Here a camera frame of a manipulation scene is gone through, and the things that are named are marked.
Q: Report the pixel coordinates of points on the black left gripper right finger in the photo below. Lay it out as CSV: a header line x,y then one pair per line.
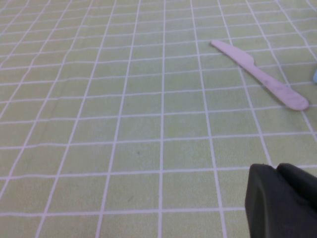
x,y
299,183

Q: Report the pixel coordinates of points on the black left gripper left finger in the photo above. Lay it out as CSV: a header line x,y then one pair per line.
x,y
272,213

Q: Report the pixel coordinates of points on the light blue plastic fork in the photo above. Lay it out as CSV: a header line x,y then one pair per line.
x,y
315,77

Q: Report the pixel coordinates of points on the pink plastic knife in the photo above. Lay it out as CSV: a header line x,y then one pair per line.
x,y
247,60

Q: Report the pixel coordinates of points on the green checked tablecloth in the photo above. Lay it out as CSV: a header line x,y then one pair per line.
x,y
123,124

